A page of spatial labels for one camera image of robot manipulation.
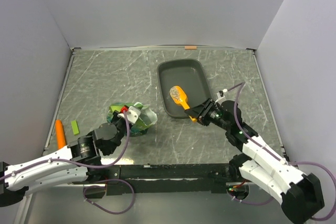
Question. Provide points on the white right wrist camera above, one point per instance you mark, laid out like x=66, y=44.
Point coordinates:
x=221, y=96

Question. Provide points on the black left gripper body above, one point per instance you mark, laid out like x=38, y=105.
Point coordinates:
x=122, y=126

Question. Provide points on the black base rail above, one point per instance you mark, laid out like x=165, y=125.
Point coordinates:
x=174, y=178

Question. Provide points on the green litter bag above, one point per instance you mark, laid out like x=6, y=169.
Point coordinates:
x=147, y=118

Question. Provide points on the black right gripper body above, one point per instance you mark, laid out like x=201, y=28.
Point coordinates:
x=211, y=114

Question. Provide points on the orange tape piece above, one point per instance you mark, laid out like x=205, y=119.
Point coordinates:
x=190, y=47

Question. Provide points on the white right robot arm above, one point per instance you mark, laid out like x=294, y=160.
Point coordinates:
x=299, y=195

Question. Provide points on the orange toy carrot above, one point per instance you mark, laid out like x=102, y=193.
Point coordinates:
x=60, y=134

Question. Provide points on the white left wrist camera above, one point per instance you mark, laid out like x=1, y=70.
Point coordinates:
x=132, y=114

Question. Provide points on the yellow plastic scoop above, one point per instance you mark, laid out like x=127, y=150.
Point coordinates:
x=179, y=97

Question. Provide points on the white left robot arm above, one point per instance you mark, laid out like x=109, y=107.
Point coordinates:
x=79, y=161

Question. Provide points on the grey litter tray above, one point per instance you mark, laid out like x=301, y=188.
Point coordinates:
x=187, y=74

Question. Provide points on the green plastic block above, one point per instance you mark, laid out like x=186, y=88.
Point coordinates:
x=75, y=128

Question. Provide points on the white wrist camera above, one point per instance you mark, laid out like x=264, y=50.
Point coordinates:
x=221, y=96
x=132, y=114

